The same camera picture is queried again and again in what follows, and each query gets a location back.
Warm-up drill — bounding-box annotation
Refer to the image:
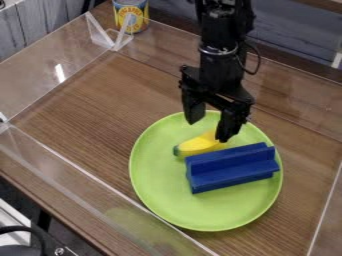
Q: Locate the green round plate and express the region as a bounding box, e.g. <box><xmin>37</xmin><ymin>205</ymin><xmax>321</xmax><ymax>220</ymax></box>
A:
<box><xmin>129</xmin><ymin>111</ymin><xmax>283</xmax><ymax>232</ymax></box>

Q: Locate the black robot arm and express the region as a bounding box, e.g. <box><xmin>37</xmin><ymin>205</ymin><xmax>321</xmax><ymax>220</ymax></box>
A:
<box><xmin>178</xmin><ymin>0</ymin><xmax>256</xmax><ymax>143</ymax></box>

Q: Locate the blue plastic block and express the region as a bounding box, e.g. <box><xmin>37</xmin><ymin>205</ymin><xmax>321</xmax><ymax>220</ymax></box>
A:
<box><xmin>185</xmin><ymin>142</ymin><xmax>280</xmax><ymax>194</ymax></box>

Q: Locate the yellow labelled tin can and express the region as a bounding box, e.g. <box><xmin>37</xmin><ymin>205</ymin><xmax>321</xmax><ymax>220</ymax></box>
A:
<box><xmin>112</xmin><ymin>0</ymin><xmax>149</xmax><ymax>34</ymax></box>

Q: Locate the clear acrylic enclosure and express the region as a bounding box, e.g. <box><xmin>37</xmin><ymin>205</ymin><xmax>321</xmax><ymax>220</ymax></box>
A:
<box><xmin>0</xmin><ymin>11</ymin><xmax>342</xmax><ymax>256</ymax></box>

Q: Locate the yellow toy banana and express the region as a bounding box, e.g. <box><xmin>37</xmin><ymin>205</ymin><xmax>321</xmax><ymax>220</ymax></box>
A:
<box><xmin>172</xmin><ymin>130</ymin><xmax>224</xmax><ymax>158</ymax></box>

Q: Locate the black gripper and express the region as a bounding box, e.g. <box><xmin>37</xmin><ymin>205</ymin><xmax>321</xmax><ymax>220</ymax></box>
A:
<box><xmin>178</xmin><ymin>47</ymin><xmax>255</xmax><ymax>143</ymax></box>

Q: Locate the black cable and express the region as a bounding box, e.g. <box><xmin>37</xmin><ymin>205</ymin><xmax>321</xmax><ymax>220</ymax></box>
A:
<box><xmin>0</xmin><ymin>224</ymin><xmax>46</xmax><ymax>251</ymax></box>

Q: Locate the black device with knob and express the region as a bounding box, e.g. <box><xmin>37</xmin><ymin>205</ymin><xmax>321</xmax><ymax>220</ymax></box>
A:
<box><xmin>0</xmin><ymin>226</ymin><xmax>102</xmax><ymax>256</ymax></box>

